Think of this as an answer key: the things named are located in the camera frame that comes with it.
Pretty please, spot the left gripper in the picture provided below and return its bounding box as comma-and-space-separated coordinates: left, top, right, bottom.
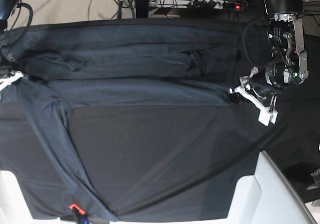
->
228, 68, 284, 104

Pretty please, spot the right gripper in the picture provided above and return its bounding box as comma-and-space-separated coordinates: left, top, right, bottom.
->
0, 56, 24, 81

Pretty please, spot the dark grey T-shirt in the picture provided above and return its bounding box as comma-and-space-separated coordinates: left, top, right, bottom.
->
0, 25, 241, 221

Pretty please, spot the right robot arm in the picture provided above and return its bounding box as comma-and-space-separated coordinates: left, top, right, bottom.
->
0, 0, 34, 50

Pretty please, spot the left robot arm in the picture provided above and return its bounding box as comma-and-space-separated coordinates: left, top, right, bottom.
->
239, 0, 309, 104

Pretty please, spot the black table cloth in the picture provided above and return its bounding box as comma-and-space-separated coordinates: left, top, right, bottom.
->
0, 19, 320, 221

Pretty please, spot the white power strip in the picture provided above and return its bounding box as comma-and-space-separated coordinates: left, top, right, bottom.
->
149, 0, 225, 9

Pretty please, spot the black monitor stand pole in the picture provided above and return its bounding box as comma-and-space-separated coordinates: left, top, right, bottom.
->
134, 0, 150, 18

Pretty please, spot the white chair left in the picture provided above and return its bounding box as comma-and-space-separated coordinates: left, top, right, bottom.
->
0, 169, 61, 224

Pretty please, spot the blue clamp at bottom edge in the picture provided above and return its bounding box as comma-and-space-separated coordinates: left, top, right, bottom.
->
69, 203, 91, 224

